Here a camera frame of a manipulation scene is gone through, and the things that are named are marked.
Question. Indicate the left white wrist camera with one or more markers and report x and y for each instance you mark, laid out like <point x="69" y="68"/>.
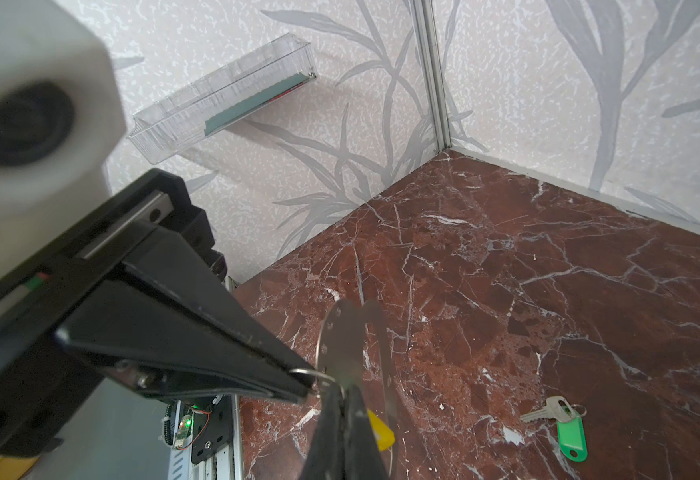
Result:
<point x="60" y="118"/>

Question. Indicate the clear plastic wall tray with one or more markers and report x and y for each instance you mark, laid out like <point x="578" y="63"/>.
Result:
<point x="225" y="96"/>

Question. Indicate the aluminium frame corner post left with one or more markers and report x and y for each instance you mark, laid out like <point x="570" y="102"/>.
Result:
<point x="425" y="29"/>

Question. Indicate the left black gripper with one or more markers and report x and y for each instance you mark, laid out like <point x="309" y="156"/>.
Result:
<point x="133" y="290"/>

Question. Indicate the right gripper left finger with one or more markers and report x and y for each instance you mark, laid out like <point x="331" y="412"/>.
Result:
<point x="325" y="459"/>

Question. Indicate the small circuit board left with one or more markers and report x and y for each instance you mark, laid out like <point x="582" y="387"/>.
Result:
<point x="182" y="425"/>

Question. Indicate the aluminium mounting rail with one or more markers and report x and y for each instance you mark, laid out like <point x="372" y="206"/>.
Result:
<point x="227" y="463"/>

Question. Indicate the key with green tag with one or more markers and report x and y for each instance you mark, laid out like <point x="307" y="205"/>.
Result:
<point x="569" y="422"/>

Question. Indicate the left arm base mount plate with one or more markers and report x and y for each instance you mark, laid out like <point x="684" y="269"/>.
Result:
<point x="219" y="432"/>

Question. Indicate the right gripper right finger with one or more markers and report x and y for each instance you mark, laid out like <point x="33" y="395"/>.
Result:
<point x="362" y="459"/>

